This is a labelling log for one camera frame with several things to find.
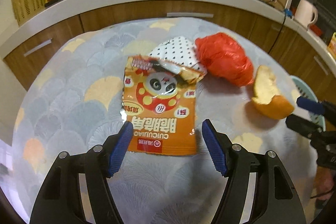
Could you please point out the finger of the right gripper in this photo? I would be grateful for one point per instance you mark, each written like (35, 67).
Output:
(320, 107)
(310, 130)

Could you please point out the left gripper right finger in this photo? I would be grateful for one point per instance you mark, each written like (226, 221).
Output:
(275, 198)

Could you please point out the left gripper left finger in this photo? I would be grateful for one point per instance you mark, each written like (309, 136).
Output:
(59, 198)

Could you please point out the orange panda snack wrapper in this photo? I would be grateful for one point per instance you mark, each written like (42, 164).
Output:
(159, 99)

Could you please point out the light blue perforated basket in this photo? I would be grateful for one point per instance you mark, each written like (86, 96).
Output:
(306, 91)

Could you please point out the wooden base cabinets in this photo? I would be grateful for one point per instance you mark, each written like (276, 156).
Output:
(27, 48)

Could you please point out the yellow detergent bottle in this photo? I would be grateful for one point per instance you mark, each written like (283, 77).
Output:
(332, 46)

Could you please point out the white electric kettle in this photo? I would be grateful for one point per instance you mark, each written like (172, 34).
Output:
(306, 14)

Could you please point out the red crumpled plastic bag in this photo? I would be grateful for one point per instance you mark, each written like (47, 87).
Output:
(224, 57)

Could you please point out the white dotted paper wrapper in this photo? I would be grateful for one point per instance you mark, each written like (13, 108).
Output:
(179, 50)

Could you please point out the yellow plastic basket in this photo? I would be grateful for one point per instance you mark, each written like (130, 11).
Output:
(24, 10)

